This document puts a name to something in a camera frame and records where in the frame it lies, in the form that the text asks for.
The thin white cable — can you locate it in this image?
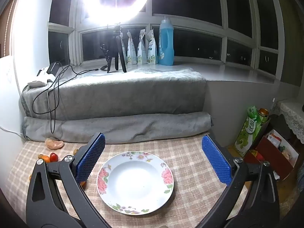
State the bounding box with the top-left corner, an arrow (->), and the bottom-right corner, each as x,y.
0,126 -> 23,135

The bright ring light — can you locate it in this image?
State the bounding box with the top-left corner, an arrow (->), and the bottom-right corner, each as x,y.
82,0 -> 150,25

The white lace cloth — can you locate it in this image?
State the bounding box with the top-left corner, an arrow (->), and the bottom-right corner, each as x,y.
273,99 -> 304,144

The white refill pouch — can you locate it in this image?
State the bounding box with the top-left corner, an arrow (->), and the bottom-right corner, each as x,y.
119,32 -> 128,64
137,29 -> 148,64
127,30 -> 138,65
147,29 -> 159,64

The blue detergent bottle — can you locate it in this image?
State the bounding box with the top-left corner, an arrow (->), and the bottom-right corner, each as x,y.
158,16 -> 174,66

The red cardboard box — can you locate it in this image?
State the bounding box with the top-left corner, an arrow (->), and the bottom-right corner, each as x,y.
245,129 -> 299,181

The beige checkered tablecloth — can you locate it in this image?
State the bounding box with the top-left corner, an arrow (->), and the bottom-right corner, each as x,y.
5,133 -> 252,228

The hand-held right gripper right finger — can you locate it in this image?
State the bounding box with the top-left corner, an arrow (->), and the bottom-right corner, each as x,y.
197,134 -> 280,228

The thin black plug cable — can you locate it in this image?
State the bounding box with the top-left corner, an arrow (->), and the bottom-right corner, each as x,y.
71,44 -> 112,75

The green cardboard carton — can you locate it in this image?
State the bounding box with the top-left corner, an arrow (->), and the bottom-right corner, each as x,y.
234,116 -> 260,157

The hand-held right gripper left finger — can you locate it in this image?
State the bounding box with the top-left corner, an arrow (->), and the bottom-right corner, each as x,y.
27,132 -> 112,228

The black tripod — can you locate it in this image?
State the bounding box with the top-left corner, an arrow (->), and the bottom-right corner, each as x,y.
107,25 -> 127,74

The looped black cable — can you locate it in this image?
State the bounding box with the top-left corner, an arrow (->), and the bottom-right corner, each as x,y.
21,64 -> 79,133

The green snack packet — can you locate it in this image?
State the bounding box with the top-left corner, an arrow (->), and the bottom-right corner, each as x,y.
247,106 -> 260,126

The white window frame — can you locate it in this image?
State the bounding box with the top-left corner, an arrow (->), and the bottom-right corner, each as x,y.
47,0 -> 285,76

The draped grey blanket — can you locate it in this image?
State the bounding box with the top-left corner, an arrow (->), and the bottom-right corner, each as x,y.
19,68 -> 207,121

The black power adapter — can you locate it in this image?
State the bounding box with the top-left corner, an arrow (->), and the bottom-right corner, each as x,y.
46,62 -> 63,74

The floral white plate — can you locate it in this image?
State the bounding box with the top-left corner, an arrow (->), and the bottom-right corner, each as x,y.
96,151 -> 174,215

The plastic bag of oranges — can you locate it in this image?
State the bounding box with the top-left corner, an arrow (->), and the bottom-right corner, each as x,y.
45,138 -> 64,150

